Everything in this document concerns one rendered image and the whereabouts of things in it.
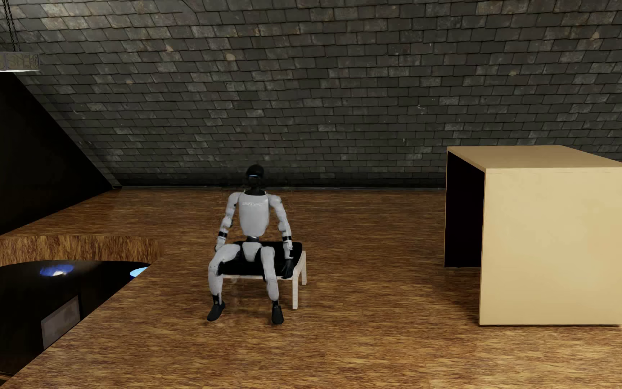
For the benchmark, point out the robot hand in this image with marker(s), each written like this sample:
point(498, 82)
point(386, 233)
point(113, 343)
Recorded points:
point(219, 246)

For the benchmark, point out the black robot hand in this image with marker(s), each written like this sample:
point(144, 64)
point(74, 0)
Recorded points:
point(288, 268)

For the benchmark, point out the black cushioned wooden chair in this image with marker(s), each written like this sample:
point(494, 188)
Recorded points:
point(296, 282)

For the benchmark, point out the white left robot leg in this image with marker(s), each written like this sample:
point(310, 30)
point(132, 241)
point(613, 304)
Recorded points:
point(269, 276)

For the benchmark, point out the white robot leg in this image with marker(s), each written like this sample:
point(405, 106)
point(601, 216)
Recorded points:
point(215, 273)
point(269, 276)

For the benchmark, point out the white right robot leg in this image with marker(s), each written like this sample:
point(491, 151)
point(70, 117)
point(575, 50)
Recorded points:
point(215, 273)

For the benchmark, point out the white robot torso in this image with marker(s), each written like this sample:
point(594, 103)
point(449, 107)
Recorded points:
point(253, 215)

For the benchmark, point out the black robot head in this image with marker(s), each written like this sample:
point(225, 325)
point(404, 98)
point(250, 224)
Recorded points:
point(255, 179)

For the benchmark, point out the beige wooden box desk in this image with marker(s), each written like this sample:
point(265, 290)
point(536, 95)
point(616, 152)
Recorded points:
point(554, 243)

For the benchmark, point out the hanging metal ceiling lamp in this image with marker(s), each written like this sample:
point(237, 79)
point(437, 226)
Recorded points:
point(2, 61)

